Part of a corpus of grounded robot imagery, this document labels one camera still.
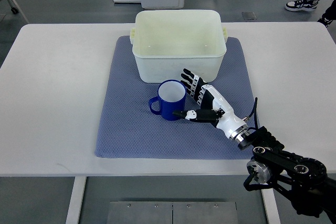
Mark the blue mug white inside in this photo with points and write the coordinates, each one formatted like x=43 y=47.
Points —
x=171 y=95

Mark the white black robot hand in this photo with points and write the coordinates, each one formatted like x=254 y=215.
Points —
x=214 y=108

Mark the blue textured mat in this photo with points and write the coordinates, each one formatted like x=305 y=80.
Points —
x=128 y=129

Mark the cream plastic box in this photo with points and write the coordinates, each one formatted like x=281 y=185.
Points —
x=164 y=42

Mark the metal floor plate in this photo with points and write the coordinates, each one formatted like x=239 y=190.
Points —
x=172 y=212

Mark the black white sneaker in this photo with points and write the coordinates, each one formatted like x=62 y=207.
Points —
x=302 y=5

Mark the left white table leg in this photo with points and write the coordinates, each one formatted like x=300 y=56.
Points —
x=74 y=209

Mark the white table leg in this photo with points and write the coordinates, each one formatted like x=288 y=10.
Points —
x=74 y=209
x=270 y=206

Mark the right white table leg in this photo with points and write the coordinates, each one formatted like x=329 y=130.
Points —
x=270 y=206

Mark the grey floor socket cover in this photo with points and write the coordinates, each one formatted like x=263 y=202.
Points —
x=249 y=16

